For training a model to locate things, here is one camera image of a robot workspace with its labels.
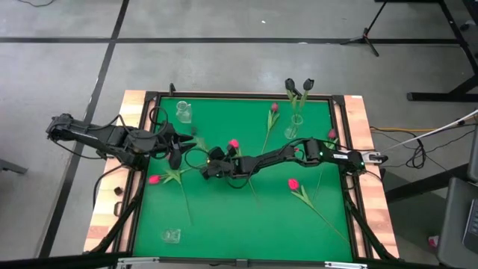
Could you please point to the white pole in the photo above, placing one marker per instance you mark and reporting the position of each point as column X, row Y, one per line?
column 429, row 132

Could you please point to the silver frame bracket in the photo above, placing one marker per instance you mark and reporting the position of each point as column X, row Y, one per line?
column 345, row 265
column 138, row 261

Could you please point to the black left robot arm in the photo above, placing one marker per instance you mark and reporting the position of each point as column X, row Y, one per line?
column 93, row 136

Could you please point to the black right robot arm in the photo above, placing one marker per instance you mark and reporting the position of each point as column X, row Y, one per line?
column 280, row 157

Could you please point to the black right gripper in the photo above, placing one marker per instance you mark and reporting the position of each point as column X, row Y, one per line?
column 231, row 166

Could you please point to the black desk frame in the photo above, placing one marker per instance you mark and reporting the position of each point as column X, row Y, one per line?
column 429, row 96

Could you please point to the grey floor bracket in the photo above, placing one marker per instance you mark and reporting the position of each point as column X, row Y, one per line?
column 13, row 167

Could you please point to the black artificial tulip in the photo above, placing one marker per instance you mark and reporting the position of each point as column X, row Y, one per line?
column 308, row 84
column 290, row 84

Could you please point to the smooth clear glass carafe vase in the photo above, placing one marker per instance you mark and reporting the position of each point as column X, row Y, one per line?
column 293, row 130

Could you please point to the cut crystal glass vase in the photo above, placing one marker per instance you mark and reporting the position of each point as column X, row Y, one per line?
column 183, row 112

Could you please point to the silver metal mounting plate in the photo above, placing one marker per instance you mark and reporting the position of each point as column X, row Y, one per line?
column 375, row 157

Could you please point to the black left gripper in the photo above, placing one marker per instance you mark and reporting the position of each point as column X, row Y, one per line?
column 168, row 143

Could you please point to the small dark knob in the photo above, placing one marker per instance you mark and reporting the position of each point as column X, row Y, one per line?
column 118, row 190

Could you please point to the grey chair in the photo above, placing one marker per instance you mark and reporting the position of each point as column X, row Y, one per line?
column 452, row 224

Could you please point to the black aluminium table frame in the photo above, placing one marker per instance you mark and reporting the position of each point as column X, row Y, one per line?
column 224, row 95

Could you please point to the black keyboard device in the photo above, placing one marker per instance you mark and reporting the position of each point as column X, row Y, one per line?
column 472, row 228

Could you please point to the green table mat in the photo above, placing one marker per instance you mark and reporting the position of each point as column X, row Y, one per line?
column 231, row 224

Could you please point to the black tripod stand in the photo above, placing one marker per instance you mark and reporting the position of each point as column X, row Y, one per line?
column 364, row 37

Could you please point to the bright red artificial tulip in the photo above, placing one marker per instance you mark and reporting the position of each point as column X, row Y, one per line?
column 293, row 184
column 154, row 179
column 234, row 143

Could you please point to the small red white object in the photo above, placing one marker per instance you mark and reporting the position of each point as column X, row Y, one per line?
column 433, row 241

